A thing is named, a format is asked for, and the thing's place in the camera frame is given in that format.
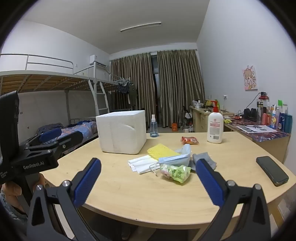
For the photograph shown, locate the blue face mask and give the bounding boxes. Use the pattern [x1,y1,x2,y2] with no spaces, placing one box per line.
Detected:
[158,144,191,168]

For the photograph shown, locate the row of toiletry bottles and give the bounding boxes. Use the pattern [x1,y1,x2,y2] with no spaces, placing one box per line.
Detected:
[261,100,293,133]

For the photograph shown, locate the black headphones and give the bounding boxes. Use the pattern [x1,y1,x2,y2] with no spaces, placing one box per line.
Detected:
[243,108,258,122]

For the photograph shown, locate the yellow foam fruit net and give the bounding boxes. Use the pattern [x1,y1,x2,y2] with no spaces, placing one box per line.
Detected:
[147,144,176,160]

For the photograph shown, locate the person's left forearm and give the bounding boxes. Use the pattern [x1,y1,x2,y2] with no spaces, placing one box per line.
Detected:
[0,185,27,232]

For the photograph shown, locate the wooden desk with drawers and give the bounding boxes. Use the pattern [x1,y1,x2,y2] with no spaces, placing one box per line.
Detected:
[190,105,235,133]

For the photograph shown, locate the black smartphone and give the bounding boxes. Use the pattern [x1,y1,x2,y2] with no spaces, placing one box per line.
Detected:
[256,156,289,187]

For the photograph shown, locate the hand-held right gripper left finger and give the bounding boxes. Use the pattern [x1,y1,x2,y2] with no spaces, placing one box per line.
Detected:
[26,158,102,241]

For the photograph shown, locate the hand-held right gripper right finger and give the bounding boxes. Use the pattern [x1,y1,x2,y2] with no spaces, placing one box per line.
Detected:
[196,159,271,241]

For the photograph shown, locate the white air conditioner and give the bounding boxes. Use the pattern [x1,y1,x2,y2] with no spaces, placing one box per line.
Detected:
[90,55,107,68]

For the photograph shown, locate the desk with patterned cover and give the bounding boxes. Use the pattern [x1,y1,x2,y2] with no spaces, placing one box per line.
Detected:
[223,115,291,163]

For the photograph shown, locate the white lotion pump bottle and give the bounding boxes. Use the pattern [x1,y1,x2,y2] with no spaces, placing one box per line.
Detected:
[207,106,224,144]

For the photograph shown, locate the brown curtain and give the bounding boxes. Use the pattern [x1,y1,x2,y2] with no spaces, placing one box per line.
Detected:
[157,49,206,128]
[110,53,156,127]

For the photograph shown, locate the ceiling tube light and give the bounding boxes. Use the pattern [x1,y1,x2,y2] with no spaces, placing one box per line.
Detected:
[120,22,162,32]

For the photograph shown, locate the clear blue spray bottle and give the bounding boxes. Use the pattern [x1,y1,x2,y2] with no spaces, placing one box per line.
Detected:
[149,114,159,138]

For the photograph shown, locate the pink cartoon wall poster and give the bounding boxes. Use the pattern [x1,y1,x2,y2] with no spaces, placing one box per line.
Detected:
[243,65,258,91]

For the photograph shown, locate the white foam box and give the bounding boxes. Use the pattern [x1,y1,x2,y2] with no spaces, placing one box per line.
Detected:
[95,110,147,155]

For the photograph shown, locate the grey sock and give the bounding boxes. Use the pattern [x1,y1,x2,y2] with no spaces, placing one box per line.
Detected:
[188,152,217,172]

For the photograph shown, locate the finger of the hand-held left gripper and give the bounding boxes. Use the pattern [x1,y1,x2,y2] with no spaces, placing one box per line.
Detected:
[20,128,62,150]
[28,132,83,160]

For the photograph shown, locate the dark green hanging shirt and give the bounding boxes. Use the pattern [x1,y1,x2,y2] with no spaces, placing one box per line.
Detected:
[128,85,138,106]

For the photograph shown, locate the dark blue hanging garment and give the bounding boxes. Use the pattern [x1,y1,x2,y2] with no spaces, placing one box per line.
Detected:
[117,82,130,94]

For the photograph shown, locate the person's left hand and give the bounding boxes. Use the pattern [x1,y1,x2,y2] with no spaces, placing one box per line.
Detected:
[3,173,50,215]

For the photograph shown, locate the white bunk bed ladder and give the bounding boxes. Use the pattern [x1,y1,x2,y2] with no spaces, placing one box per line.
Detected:
[88,79,110,116]

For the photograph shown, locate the red-lid drinking bottle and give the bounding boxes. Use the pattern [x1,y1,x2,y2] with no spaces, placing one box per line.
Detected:
[257,91,270,124]

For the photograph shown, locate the blue patterned quilt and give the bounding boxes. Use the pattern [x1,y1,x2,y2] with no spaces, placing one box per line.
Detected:
[37,120,99,144]

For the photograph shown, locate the metal bunk bed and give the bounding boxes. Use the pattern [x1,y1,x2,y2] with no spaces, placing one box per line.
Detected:
[96,61,134,112]
[0,54,100,153]

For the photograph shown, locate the printed paper sheet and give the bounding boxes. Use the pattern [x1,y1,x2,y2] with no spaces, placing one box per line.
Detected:
[236,125,278,134]

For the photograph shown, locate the green white snack packet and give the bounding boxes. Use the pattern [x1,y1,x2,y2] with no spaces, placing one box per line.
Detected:
[159,163,191,184]

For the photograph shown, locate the red snack packet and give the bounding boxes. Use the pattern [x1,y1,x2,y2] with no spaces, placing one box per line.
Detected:
[181,136,199,145]

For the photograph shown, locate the black folding chair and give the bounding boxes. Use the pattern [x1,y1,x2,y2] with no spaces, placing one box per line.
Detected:
[179,106,193,127]

